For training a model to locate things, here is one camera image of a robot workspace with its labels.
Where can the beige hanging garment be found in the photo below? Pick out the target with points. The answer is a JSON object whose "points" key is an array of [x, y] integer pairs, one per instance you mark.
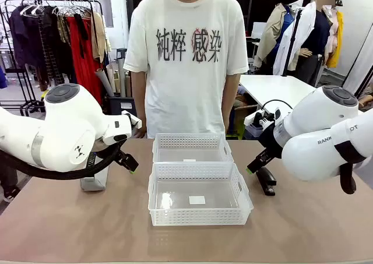
{"points": [[99, 36]]}

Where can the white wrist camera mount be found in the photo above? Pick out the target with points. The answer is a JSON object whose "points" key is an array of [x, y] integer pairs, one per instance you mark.
{"points": [[256, 119], [132, 119]]}

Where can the white reflector panel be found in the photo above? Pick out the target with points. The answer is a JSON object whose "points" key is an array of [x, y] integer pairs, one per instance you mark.
{"points": [[360, 63]]}

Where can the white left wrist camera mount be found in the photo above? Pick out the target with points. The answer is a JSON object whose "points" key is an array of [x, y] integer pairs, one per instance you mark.
{"points": [[132, 119]]}

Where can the black stool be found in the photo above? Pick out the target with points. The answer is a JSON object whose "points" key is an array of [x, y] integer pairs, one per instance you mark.
{"points": [[121, 54]]}

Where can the bystander dark trouser leg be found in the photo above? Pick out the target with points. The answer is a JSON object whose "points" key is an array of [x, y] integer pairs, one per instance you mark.
{"points": [[10, 188]]}

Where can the black clothes rack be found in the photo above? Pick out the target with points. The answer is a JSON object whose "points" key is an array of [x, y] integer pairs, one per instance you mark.
{"points": [[17, 80]]}

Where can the dark hanging jacket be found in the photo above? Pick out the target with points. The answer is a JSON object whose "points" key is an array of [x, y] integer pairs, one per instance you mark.
{"points": [[20, 39]]}

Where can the white perforated plastic basket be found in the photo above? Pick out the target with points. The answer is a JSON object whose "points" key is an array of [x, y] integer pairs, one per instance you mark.
{"points": [[201, 214], [189, 143]]}

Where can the black stapler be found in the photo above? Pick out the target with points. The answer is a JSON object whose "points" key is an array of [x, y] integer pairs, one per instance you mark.
{"points": [[266, 181]]}

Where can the grey storage box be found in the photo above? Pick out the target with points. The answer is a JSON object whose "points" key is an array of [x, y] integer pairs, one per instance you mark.
{"points": [[122, 105]]}

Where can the person's right hand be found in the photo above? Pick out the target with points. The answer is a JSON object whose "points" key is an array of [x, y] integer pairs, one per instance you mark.
{"points": [[142, 133]]}

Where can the navy dressed mannequin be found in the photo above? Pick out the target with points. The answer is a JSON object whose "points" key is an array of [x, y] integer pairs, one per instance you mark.
{"points": [[314, 57]]}

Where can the red hanging garment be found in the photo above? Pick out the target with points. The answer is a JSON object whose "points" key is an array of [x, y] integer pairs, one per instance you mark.
{"points": [[84, 60]]}

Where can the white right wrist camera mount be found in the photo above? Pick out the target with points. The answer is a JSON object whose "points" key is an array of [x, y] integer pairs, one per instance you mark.
{"points": [[256, 119]]}

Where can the person's left forearm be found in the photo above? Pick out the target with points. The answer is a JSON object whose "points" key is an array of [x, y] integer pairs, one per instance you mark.
{"points": [[230, 92]]}

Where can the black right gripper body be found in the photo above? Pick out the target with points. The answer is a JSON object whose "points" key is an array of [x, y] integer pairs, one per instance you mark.
{"points": [[271, 138]]}

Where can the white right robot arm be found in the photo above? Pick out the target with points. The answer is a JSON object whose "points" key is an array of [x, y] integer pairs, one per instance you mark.
{"points": [[320, 121]]}

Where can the white shirt on mannequin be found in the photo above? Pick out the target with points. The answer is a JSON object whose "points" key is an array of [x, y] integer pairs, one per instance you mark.
{"points": [[294, 42]]}

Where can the white clothes hanger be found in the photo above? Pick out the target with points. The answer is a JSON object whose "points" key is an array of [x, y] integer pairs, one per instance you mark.
{"points": [[32, 9]]}

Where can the cardboard tube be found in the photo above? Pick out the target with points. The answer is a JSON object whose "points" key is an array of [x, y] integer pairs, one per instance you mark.
{"points": [[103, 81]]}

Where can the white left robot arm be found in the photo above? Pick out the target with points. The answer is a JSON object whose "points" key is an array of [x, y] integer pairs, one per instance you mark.
{"points": [[64, 130]]}

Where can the yellow hanging garment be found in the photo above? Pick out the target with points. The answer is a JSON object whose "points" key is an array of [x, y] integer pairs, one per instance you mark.
{"points": [[335, 42]]}

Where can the white office table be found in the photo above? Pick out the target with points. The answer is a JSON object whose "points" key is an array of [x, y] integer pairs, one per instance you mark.
{"points": [[274, 86]]}

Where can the grey pouch with black zipper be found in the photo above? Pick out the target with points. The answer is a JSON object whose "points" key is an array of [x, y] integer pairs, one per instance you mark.
{"points": [[97, 179]]}

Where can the black tripod pole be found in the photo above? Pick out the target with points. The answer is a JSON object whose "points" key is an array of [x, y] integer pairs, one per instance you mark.
{"points": [[292, 39]]}

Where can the person's right forearm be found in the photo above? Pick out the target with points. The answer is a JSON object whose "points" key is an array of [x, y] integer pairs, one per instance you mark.
{"points": [[138, 95]]}

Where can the beige coat on mannequin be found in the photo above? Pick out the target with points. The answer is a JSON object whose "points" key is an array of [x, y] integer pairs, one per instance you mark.
{"points": [[271, 39]]}

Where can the white printed t-shirt torso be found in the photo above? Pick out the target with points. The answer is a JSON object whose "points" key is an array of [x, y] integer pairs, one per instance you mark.
{"points": [[186, 86]]}

